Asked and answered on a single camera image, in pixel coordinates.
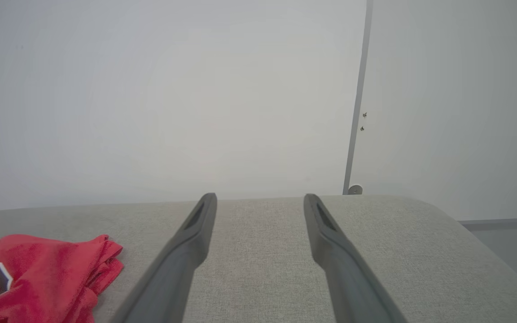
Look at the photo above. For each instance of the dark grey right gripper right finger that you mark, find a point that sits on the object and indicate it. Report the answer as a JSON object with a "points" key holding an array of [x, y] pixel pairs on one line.
{"points": [[343, 273]]}

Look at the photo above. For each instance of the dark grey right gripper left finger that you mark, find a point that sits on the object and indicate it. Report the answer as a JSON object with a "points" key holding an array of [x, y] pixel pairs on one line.
{"points": [[182, 264]]}

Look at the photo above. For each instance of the red basketball jersey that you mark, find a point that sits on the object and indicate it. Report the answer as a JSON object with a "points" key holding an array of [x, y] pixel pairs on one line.
{"points": [[52, 280]]}

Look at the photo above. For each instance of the grey cushioned table pad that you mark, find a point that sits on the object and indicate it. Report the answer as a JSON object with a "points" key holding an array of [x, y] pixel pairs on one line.
{"points": [[263, 255]]}

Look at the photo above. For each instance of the round white door stopper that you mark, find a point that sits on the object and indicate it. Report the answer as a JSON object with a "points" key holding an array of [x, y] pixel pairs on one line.
{"points": [[355, 189]]}

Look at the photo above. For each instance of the grey baseboard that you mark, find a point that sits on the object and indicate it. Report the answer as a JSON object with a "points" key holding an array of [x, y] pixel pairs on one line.
{"points": [[505, 223]]}

